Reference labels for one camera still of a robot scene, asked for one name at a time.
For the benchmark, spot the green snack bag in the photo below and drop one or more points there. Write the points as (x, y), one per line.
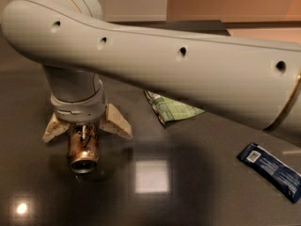
(168, 110)

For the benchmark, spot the dark blue snack packet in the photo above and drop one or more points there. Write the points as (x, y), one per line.
(280, 175)

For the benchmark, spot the orange soda can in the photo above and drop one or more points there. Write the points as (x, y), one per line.
(83, 154)

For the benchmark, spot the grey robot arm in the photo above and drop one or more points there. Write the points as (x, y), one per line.
(253, 82)

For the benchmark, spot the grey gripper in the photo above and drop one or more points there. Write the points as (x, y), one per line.
(79, 111)

